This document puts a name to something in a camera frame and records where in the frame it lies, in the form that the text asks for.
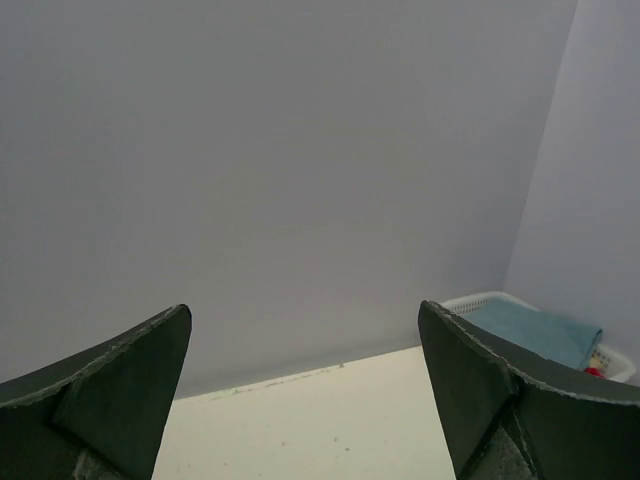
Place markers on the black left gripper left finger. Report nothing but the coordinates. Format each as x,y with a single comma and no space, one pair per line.
100,413

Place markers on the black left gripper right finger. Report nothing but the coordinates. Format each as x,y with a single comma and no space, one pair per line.
508,413

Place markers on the blue t shirt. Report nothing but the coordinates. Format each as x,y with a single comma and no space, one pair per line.
563,340

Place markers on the red t shirt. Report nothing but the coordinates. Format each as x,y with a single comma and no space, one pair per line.
594,372

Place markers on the white plastic laundry basket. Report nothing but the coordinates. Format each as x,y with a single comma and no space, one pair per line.
612,364

